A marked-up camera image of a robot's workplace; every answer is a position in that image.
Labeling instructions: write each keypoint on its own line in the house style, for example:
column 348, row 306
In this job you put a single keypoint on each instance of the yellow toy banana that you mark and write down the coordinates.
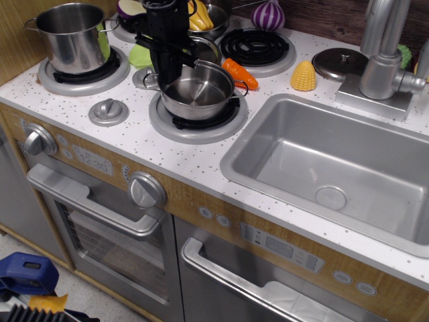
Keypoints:
column 199, row 18

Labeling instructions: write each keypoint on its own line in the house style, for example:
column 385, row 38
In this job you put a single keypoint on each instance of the grey toy sink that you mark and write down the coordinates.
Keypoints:
column 363, row 174

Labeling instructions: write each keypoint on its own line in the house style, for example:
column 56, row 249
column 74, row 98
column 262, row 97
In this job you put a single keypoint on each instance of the left oven dial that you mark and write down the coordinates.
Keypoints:
column 38, row 141

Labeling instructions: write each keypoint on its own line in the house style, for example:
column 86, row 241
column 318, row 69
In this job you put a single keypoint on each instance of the yellow toy corn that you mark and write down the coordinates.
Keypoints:
column 304, row 77

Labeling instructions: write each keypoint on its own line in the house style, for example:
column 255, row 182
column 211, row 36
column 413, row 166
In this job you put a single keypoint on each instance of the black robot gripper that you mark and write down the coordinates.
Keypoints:
column 165, row 33

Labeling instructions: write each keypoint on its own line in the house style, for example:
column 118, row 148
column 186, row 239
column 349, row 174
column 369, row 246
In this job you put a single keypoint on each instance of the dishwasher door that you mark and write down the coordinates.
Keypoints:
column 261, row 285

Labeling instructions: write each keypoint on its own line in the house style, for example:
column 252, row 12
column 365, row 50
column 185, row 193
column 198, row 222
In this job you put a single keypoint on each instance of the blue clamp tool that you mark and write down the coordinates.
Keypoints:
column 27, row 274

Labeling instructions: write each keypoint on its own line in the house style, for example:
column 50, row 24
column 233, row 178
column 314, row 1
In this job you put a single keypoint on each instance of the right oven dial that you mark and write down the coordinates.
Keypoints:
column 145, row 191

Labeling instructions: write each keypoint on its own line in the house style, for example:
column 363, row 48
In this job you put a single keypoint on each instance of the oven door with window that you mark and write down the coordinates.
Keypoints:
column 146, row 272

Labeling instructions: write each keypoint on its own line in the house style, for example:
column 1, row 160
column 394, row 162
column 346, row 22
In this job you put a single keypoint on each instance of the silver toy faucet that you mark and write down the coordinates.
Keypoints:
column 384, row 88

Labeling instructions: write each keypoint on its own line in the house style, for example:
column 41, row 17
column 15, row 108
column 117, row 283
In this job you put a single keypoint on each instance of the yellow tape piece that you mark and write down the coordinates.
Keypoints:
column 48, row 303

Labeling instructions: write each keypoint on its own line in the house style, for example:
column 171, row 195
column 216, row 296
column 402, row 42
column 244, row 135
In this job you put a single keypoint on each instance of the steel pot lid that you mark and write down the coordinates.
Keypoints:
column 335, row 64

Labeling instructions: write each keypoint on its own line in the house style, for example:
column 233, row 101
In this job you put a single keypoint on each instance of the grey countertop knob back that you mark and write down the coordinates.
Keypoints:
column 140, row 80

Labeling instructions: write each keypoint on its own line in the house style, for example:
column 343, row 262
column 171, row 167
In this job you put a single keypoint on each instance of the grey countertop knob front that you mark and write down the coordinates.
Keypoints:
column 108, row 113

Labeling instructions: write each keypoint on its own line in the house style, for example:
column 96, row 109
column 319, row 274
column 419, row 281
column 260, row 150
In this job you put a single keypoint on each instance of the back left stove burner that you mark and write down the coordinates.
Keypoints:
column 122, row 29

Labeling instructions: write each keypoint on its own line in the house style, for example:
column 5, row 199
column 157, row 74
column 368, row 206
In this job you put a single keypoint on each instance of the orange toy carrot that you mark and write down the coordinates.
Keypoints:
column 239, row 73

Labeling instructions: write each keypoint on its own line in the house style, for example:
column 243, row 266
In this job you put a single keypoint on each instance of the grey countertop knob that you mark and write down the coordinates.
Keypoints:
column 140, row 80
column 108, row 113

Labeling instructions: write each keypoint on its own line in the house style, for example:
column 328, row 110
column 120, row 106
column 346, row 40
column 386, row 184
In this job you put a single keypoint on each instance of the small steel lid by burner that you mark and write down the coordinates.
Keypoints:
column 207, row 50

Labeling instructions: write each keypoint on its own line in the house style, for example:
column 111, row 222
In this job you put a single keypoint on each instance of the silver oven door handle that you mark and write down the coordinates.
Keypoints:
column 77, row 196

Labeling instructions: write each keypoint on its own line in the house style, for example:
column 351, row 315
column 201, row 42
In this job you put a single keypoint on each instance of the front left stove burner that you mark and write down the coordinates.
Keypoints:
column 109, row 75

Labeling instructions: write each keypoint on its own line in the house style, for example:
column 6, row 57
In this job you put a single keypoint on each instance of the green toy vegetable behind faucet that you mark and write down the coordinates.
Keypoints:
column 406, row 55

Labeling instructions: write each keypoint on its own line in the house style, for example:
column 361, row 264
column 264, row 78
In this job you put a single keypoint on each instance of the small steel pan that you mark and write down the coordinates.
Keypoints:
column 200, row 93

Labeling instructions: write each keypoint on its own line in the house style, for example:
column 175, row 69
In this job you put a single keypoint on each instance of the back right stove burner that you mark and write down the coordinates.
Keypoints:
column 263, row 54

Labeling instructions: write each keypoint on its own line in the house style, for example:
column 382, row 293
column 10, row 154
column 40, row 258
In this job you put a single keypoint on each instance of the oven dial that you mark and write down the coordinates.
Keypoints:
column 38, row 141
column 145, row 191

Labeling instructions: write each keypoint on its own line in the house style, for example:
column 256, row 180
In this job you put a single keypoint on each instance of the steel bowl at back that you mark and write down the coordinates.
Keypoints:
column 219, row 13

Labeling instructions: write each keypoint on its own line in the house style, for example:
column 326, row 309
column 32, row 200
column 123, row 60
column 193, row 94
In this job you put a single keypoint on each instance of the stove burner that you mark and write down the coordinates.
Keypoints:
column 198, row 132
column 109, row 75
column 263, row 54
column 122, row 29

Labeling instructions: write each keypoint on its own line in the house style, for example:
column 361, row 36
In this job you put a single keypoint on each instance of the dishwasher control panel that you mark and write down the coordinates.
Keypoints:
column 279, row 247

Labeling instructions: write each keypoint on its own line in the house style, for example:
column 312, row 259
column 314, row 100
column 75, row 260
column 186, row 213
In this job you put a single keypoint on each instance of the tall steel stock pot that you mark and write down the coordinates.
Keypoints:
column 74, row 36

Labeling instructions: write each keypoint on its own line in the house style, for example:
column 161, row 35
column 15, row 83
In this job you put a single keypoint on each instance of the oven clock display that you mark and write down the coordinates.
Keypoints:
column 93, row 160

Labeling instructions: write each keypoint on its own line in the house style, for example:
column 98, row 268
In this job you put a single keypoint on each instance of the purple toy onion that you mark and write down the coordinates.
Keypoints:
column 268, row 16

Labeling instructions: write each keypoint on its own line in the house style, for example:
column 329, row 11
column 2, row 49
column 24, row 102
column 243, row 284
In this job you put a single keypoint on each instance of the toy eggplant slice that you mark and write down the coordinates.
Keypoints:
column 130, row 8

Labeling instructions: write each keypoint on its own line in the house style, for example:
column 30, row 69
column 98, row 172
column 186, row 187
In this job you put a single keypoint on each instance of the front right stove burner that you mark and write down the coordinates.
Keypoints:
column 198, row 132

